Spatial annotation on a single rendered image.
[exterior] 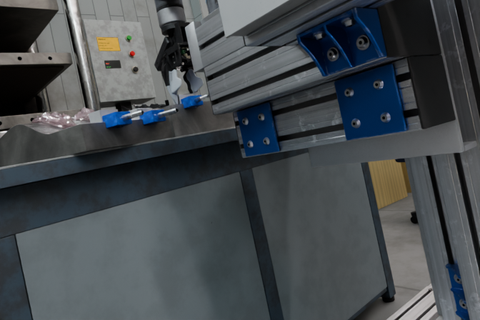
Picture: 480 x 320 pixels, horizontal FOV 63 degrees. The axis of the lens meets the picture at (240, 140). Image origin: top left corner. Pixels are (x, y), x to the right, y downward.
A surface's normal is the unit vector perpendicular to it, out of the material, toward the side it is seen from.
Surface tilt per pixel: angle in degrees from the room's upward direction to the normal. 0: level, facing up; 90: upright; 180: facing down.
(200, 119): 90
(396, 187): 90
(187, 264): 90
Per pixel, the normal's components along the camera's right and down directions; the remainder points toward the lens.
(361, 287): 0.65, -0.15
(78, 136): -0.51, 0.10
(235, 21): -0.77, 0.16
